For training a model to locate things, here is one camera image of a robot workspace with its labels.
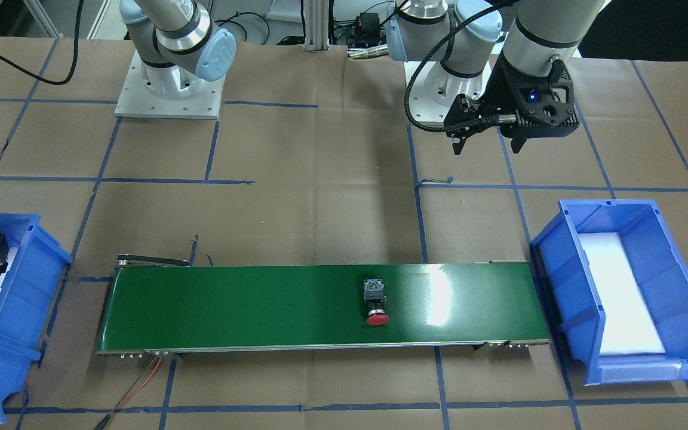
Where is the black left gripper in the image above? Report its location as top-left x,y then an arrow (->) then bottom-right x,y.
443,55 -> 579,155

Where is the red push button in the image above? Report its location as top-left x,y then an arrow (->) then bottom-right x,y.
363,278 -> 389,326

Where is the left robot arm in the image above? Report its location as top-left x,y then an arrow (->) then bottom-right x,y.
385,1 -> 603,155

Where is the blue destination bin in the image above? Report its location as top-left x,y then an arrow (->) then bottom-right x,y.
0,213 -> 73,423

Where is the black power adapter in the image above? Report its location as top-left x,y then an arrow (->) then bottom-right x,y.
356,12 -> 380,38

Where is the green conveyor belt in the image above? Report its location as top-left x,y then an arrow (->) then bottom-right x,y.
96,262 -> 551,356

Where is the white foam pad source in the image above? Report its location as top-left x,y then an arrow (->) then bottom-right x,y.
578,232 -> 665,357

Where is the blue source bin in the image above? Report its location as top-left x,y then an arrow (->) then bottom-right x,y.
533,199 -> 688,385

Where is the black braided cable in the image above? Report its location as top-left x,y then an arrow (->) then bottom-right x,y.
404,0 -> 518,132

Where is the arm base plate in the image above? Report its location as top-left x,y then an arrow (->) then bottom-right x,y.
115,52 -> 226,120
410,61 -> 492,126

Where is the red black wire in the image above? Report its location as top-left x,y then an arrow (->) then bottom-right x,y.
94,355 -> 164,430

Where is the aluminium frame post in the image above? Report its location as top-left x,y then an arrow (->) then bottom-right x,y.
301,1 -> 333,52

